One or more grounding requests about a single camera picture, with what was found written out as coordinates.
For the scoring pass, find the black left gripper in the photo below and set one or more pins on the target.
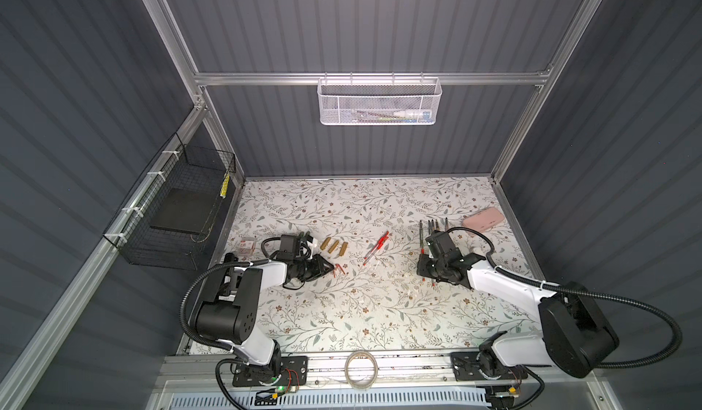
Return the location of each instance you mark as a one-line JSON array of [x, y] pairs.
[[309, 267]]

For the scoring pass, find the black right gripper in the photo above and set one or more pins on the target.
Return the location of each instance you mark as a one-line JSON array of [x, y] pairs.
[[434, 241]]

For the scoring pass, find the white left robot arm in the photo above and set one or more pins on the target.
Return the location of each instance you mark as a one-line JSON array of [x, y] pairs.
[[220, 308]]

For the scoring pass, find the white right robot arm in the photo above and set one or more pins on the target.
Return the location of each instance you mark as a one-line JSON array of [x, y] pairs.
[[574, 334]]

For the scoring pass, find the pens in white basket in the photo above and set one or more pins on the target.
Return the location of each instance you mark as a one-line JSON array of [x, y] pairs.
[[419, 117]]

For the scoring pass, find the pink glasses case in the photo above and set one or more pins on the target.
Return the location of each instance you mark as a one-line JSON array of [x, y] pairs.
[[484, 220]]

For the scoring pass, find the black small device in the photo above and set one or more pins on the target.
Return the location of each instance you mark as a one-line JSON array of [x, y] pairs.
[[229, 258]]

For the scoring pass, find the yellow marker in basket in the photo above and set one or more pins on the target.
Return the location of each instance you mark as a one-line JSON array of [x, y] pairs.
[[223, 191]]

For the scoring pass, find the white vent grille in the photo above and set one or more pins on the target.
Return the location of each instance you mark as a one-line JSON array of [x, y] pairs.
[[421, 397]]

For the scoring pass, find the black foam pad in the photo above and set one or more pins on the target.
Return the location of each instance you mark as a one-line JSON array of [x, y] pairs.
[[185, 211]]

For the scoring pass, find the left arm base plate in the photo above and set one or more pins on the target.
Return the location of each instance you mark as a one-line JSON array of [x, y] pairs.
[[282, 371]]

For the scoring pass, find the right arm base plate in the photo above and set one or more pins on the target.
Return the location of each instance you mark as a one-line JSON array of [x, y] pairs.
[[477, 365]]

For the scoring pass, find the black wire basket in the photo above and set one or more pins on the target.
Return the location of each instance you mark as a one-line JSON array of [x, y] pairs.
[[186, 166]]

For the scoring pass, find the white wire mesh basket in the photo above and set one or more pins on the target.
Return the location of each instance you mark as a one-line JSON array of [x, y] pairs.
[[338, 96]]

